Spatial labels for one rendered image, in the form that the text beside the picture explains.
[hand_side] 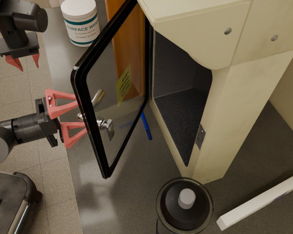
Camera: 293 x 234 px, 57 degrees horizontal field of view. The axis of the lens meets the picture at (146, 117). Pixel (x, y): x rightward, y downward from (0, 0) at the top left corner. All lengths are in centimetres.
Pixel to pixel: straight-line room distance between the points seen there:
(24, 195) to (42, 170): 35
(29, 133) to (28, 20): 28
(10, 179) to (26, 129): 113
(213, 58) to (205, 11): 8
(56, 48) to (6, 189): 87
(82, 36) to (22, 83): 142
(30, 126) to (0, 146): 8
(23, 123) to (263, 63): 46
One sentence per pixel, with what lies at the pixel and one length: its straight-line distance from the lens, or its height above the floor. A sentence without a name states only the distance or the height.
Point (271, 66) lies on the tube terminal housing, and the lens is 45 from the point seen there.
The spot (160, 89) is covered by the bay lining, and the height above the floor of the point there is 105.
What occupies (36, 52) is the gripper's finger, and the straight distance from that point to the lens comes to 82.
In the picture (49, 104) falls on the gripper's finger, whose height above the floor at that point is 126.
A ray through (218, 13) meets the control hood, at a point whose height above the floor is 150.
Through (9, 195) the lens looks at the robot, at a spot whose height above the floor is 24.
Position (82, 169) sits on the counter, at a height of 94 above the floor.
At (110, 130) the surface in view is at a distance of 57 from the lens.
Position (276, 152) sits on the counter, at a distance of 92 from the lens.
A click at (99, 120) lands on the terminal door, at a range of 55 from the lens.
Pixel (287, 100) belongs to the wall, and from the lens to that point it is 101.
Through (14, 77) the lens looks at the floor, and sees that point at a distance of 257.
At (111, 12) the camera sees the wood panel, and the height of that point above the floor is 128.
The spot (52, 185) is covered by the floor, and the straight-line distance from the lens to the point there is 189.
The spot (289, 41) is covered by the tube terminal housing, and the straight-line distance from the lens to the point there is 43.
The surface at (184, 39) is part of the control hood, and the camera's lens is 32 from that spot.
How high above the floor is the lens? 167
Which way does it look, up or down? 55 degrees down
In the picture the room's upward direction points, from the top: straight up
